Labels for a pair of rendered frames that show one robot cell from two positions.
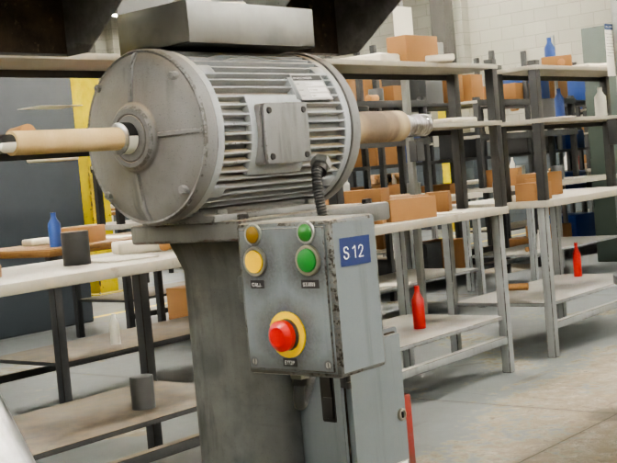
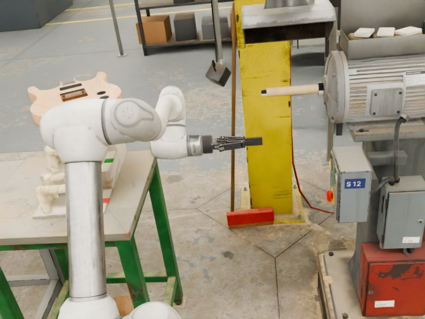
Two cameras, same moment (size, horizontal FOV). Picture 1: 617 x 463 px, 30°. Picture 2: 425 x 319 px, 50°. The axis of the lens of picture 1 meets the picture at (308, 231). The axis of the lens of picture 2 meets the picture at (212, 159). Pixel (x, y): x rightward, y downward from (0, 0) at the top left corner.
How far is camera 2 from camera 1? 1.17 m
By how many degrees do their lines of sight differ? 60
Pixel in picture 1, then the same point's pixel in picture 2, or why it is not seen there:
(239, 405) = not seen: hidden behind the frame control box
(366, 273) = (361, 191)
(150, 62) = (331, 63)
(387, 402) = (412, 216)
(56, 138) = (284, 92)
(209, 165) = (339, 114)
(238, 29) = (380, 50)
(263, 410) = not seen: hidden behind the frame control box
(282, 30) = (413, 46)
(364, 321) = (355, 207)
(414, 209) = not seen: outside the picture
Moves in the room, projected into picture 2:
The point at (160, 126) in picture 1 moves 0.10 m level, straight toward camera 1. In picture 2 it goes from (329, 91) to (311, 100)
